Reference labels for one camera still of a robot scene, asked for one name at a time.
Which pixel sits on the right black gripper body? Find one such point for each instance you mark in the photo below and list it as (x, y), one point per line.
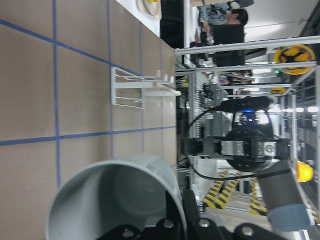
(250, 146)

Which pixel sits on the yellow hard hat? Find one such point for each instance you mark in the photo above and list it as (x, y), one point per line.
(294, 54)

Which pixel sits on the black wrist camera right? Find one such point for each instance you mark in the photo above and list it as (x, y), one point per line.
(247, 103)

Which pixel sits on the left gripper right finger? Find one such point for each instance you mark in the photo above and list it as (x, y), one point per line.
(208, 227)

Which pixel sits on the white translucent cup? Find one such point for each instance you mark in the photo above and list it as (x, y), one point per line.
(137, 190)

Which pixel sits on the white wire cup rack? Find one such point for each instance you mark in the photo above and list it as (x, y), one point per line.
(134, 91)

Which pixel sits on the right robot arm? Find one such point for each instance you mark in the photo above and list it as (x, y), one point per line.
(287, 211)

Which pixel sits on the person in background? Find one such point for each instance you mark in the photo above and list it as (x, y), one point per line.
(221, 14)

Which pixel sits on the beige tray with plate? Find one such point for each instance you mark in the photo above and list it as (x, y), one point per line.
(150, 7)

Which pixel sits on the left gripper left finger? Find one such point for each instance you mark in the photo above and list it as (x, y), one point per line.
(168, 228)

